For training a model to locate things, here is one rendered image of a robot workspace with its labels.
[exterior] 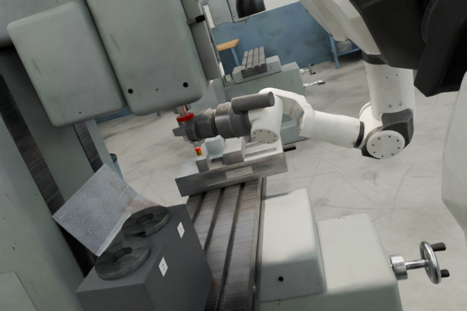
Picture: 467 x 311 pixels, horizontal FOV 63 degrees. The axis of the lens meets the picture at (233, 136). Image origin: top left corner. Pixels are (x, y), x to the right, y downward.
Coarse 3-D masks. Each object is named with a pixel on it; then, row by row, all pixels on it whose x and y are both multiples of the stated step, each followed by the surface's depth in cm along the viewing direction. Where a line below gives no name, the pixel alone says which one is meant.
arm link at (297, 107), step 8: (272, 88) 90; (280, 96) 89; (288, 96) 88; (296, 96) 89; (288, 104) 90; (296, 104) 89; (304, 104) 88; (288, 112) 93; (296, 112) 91; (304, 112) 87; (312, 112) 87; (296, 120) 92; (304, 120) 86; (312, 120) 86; (304, 128) 86; (312, 128) 86; (304, 136) 89
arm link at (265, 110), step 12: (240, 96) 87; (252, 96) 85; (264, 96) 83; (276, 96) 88; (240, 108) 86; (252, 108) 86; (264, 108) 86; (276, 108) 87; (240, 120) 88; (252, 120) 86; (264, 120) 85; (276, 120) 85; (240, 132) 90; (252, 132) 85; (264, 132) 84; (276, 132) 84
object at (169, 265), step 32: (128, 224) 71; (160, 224) 68; (192, 224) 76; (128, 256) 63; (160, 256) 61; (192, 256) 73; (96, 288) 57; (128, 288) 56; (160, 288) 59; (192, 288) 70
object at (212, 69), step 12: (192, 0) 87; (192, 12) 88; (192, 24) 89; (204, 24) 89; (204, 36) 90; (204, 48) 91; (204, 60) 92; (216, 60) 92; (204, 72) 93; (216, 72) 93
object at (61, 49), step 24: (24, 24) 83; (48, 24) 83; (72, 24) 82; (24, 48) 85; (48, 48) 84; (72, 48) 84; (96, 48) 84; (48, 72) 87; (72, 72) 86; (96, 72) 85; (48, 96) 89; (72, 96) 88; (96, 96) 87; (120, 96) 89; (72, 120) 90
